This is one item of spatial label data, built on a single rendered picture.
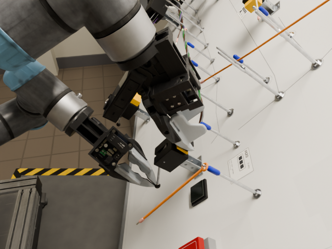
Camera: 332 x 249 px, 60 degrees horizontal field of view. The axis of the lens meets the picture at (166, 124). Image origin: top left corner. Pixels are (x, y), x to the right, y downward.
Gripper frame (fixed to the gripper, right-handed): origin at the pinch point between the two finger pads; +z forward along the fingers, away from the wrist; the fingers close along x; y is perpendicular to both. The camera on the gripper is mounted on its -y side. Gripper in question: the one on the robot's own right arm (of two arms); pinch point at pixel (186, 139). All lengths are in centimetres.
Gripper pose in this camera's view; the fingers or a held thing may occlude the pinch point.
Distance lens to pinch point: 52.8
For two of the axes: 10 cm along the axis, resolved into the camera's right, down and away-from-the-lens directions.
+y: 8.7, -3.3, -3.6
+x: 0.3, -6.9, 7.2
